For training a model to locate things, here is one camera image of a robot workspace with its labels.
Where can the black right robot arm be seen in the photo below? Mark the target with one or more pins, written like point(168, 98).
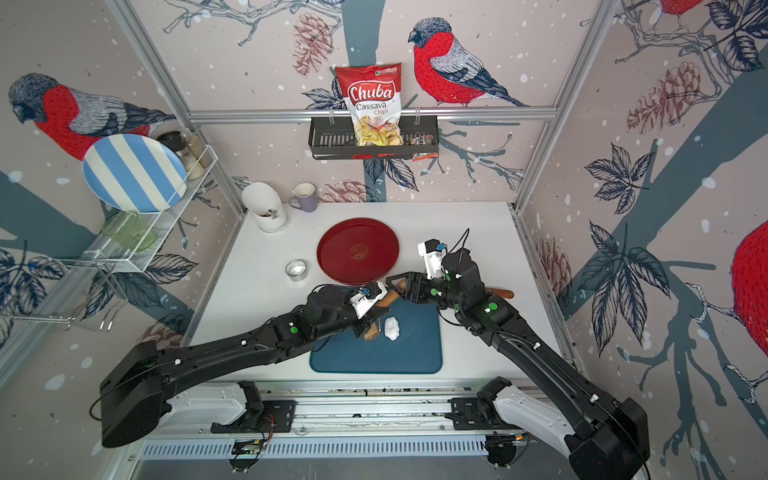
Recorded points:
point(601, 437)

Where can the metal spatula wooden handle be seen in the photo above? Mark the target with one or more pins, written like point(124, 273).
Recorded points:
point(506, 294)

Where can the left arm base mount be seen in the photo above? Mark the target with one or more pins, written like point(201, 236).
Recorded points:
point(259, 416)

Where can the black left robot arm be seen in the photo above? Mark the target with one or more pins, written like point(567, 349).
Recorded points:
point(135, 394)

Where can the round red tray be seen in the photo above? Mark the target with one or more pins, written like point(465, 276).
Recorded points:
point(358, 251)

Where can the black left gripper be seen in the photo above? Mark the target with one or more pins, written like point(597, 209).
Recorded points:
point(369, 319)

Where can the purple mug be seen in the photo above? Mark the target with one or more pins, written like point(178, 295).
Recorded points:
point(304, 197)

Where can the wooden rolling pin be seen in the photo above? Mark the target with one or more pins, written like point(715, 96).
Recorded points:
point(390, 298)

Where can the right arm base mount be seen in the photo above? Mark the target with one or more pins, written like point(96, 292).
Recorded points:
point(479, 413)

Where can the white dough piece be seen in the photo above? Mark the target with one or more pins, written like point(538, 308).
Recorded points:
point(391, 328)

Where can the white wire wall shelf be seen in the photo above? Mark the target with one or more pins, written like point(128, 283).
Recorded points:
point(124, 267)

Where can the green glass cup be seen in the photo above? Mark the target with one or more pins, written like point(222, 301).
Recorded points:
point(129, 230)

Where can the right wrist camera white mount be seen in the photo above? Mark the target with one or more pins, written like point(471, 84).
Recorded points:
point(432, 252)

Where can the teal plastic tray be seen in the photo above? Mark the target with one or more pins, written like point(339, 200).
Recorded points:
point(417, 349)

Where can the red cassava chips bag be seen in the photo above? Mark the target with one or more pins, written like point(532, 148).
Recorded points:
point(372, 95)

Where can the dark lid spice jar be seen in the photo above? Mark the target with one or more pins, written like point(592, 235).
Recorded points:
point(175, 141)

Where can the small round metal cutter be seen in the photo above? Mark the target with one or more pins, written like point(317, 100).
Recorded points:
point(296, 270)

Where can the white cutlery holder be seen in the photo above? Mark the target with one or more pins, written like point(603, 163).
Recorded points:
point(265, 205)

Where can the blue white striped plate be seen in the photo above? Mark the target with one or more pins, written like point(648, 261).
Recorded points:
point(134, 173)

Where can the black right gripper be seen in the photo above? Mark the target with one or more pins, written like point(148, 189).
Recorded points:
point(412, 279)

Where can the black wire wall basket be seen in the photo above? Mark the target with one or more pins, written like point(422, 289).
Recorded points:
point(336, 140)

